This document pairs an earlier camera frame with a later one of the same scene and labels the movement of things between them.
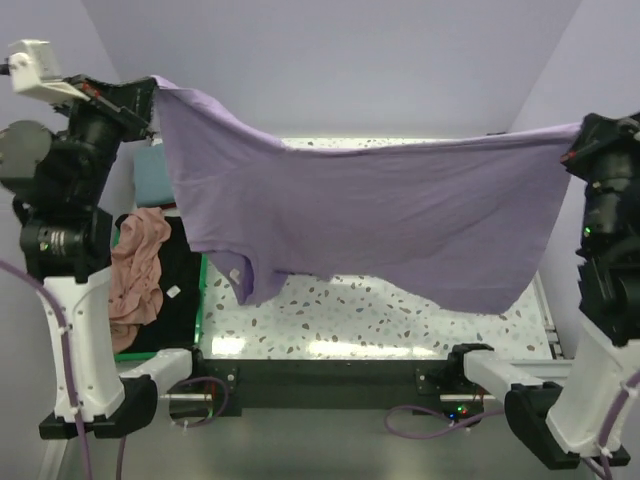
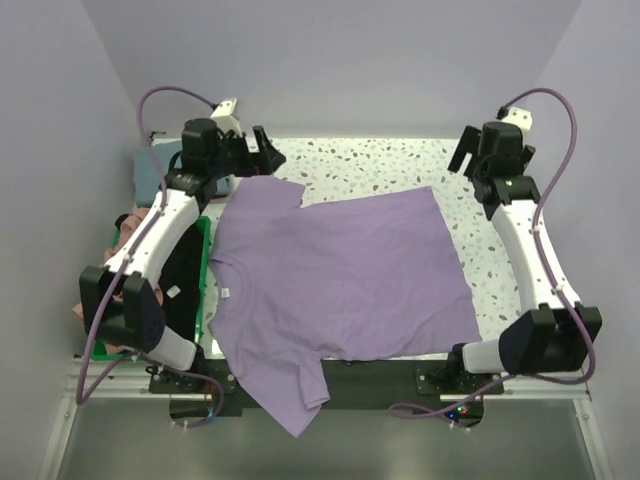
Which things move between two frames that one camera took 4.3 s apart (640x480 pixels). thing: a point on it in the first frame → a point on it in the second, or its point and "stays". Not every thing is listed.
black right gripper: x=597 y=129 → x=468 y=144
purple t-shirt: x=457 y=224 → x=370 y=277
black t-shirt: x=179 y=267 stays
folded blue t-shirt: x=153 y=186 stays
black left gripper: x=130 y=102 → x=269 y=159
